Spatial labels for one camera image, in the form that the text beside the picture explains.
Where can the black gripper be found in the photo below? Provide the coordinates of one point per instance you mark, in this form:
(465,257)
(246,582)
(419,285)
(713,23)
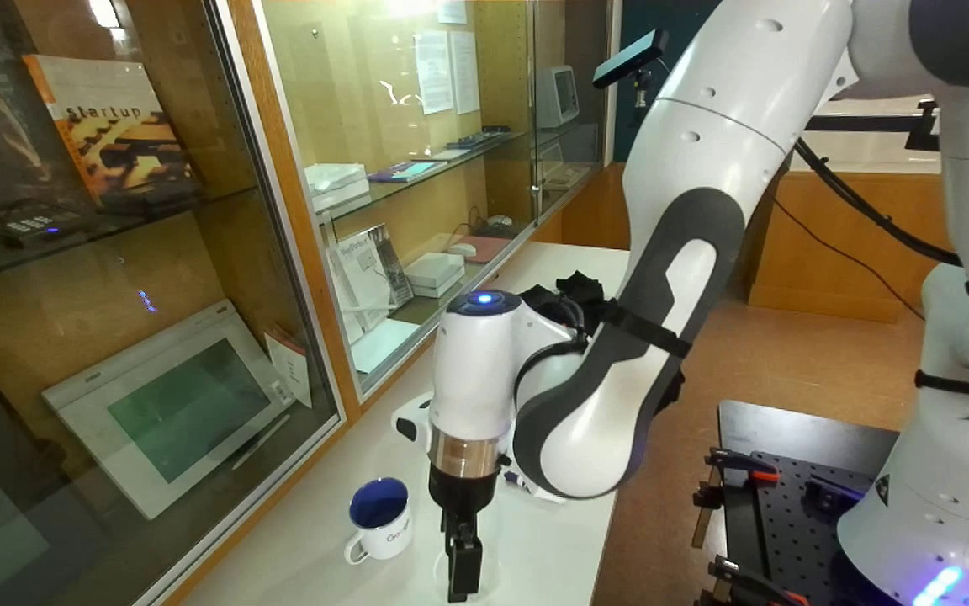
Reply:
(462,483)

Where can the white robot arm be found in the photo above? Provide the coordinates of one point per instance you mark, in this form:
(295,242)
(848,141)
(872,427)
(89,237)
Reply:
(569,403)

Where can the white mug blue interior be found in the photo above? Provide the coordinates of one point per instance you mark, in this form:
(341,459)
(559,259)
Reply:
(381,519)

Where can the orange black clamp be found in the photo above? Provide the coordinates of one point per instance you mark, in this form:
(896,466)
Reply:
(713,486)
(742,588)

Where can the black mounting table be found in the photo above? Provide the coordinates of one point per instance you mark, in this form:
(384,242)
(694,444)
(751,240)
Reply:
(786,532)

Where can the white framed green tablet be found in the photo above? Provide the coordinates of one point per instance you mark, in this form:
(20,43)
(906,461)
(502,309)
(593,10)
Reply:
(167,411)

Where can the orange patterned book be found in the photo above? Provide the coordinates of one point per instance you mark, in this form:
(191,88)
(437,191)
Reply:
(116,131)

